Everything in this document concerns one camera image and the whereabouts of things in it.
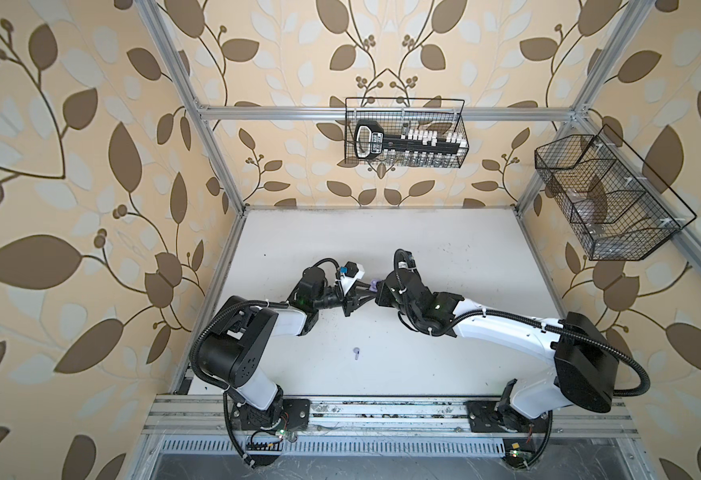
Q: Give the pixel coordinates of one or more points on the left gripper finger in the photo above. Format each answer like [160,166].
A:
[350,287]
[352,304]

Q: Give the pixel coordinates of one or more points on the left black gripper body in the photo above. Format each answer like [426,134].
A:
[330,298]

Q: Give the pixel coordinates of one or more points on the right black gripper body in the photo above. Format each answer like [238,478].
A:
[385,298]

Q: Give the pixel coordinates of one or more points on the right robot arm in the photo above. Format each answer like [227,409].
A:
[582,368]

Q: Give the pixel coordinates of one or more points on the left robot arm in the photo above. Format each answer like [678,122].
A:
[228,352]

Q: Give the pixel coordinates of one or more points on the black tool in basket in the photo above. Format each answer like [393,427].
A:
[370,141]

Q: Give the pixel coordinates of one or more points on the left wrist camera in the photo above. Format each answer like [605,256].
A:
[351,271]

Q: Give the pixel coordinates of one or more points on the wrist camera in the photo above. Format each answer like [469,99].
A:
[404,260]
[351,271]

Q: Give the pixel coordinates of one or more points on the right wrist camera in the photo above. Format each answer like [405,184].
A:
[404,260]

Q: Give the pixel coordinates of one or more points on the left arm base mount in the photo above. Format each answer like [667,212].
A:
[272,417]

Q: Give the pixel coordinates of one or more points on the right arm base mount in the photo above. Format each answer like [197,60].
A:
[485,416]

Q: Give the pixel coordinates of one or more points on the black wire basket back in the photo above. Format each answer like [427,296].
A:
[441,114]

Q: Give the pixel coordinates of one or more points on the black wire basket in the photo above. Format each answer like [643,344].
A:
[441,114]
[618,205]

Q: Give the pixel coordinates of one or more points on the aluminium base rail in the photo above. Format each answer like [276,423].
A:
[431,427]

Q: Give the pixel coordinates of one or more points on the black wire basket right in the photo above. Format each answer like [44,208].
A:
[618,205]

